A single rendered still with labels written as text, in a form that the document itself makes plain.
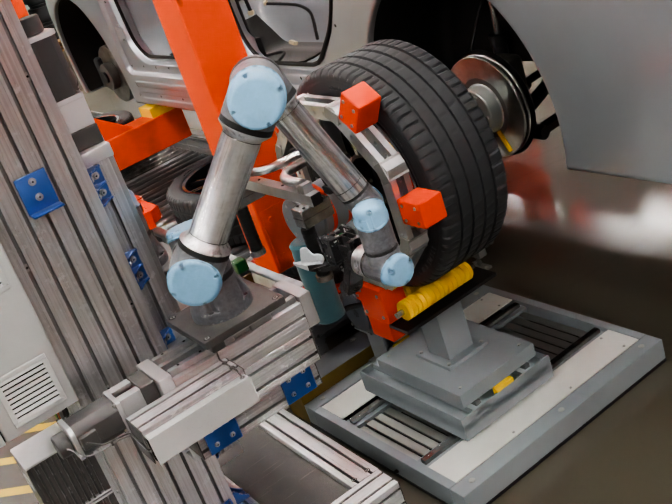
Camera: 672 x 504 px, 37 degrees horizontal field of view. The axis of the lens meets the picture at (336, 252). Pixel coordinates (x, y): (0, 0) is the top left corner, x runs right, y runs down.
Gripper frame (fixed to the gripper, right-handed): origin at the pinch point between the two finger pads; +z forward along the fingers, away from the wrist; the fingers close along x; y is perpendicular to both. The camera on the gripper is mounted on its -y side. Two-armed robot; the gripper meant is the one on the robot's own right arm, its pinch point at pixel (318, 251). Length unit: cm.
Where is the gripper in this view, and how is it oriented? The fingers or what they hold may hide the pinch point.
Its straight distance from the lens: 245.2
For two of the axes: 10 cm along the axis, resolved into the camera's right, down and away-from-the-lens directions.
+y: -3.1, -8.6, -4.0
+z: -5.6, -1.8, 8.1
